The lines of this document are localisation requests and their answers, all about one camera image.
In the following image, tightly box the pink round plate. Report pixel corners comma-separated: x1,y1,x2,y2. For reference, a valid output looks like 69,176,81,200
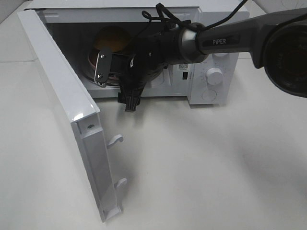
86,47,120,82

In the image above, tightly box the burger with sesame bun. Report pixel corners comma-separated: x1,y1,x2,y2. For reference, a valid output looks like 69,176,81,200
93,26,131,52

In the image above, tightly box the white round door button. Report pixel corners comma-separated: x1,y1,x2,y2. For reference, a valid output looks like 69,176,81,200
201,90,217,102

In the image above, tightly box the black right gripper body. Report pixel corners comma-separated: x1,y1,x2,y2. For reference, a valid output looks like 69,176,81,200
109,30,183,113

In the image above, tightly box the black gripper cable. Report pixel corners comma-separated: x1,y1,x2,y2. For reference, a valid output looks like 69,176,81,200
130,0,248,46

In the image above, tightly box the white microwave oven body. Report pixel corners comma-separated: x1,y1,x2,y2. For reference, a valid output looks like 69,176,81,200
18,0,238,104

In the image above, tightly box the white microwave knob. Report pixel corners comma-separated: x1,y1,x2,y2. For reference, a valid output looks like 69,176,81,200
214,53,228,58
206,68,224,85

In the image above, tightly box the glass microwave turntable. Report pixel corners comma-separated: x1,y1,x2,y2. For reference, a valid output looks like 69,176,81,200
79,72,157,88

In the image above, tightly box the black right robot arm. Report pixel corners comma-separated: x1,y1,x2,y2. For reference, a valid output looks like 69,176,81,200
117,3,307,112

